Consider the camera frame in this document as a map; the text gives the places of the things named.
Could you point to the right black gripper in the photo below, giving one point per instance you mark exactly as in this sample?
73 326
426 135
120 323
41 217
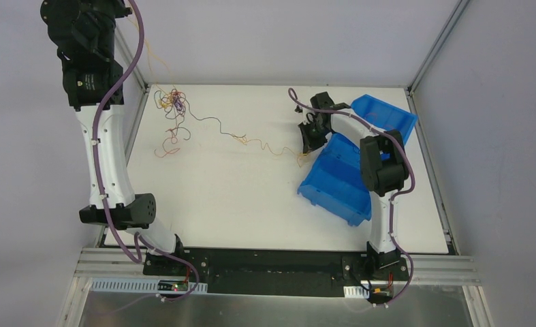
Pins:
315 125

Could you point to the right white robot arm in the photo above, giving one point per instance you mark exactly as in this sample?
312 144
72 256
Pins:
379 247

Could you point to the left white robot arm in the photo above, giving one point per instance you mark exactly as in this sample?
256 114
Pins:
84 33

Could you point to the blue plastic compartment bin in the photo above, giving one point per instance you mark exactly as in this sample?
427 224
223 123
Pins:
346 173

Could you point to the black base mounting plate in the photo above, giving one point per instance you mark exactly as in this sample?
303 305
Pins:
325 274

